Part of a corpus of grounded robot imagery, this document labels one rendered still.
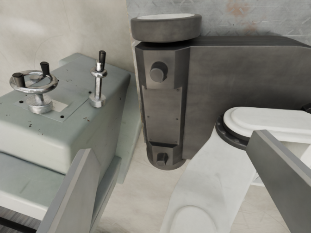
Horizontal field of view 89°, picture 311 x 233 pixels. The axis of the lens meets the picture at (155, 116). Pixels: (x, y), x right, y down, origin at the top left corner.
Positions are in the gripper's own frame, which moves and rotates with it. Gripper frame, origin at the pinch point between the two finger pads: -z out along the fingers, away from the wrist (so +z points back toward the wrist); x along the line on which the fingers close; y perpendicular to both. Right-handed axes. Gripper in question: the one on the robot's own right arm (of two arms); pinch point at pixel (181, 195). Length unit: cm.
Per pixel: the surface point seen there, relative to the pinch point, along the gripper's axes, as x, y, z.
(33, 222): 48, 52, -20
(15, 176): 50, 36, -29
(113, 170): 40, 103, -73
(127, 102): 18, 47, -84
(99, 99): 22, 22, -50
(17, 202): 47, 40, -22
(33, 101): 39, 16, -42
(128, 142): 25, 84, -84
